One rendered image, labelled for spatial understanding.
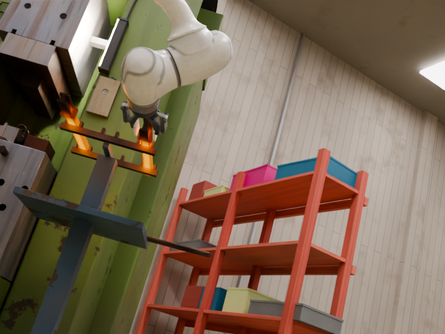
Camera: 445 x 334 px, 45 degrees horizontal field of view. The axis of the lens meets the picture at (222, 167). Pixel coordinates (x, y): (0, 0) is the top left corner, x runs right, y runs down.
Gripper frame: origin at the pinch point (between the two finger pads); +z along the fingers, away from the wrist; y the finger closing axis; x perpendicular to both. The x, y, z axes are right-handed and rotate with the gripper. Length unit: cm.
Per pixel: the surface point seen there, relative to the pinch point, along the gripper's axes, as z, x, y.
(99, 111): 52, 23, -29
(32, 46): 40, 37, -60
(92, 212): 6.5, -27.3, -7.9
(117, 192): 54, -7, -11
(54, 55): 42, 37, -51
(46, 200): 6.8, -27.6, -21.9
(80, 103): 88, 39, -48
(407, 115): 643, 419, 305
